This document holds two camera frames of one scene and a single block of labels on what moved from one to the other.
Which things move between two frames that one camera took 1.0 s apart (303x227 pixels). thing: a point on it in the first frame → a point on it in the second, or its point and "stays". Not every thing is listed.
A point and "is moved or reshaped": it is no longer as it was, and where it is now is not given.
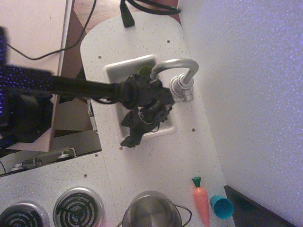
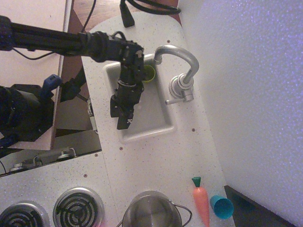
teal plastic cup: [222, 207] stays
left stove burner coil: [24, 213] stays
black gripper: [151, 103] → [130, 88]
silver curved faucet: [181, 86] is moved or reshaped
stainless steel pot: [152, 208] stays
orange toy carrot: [201, 199] stays
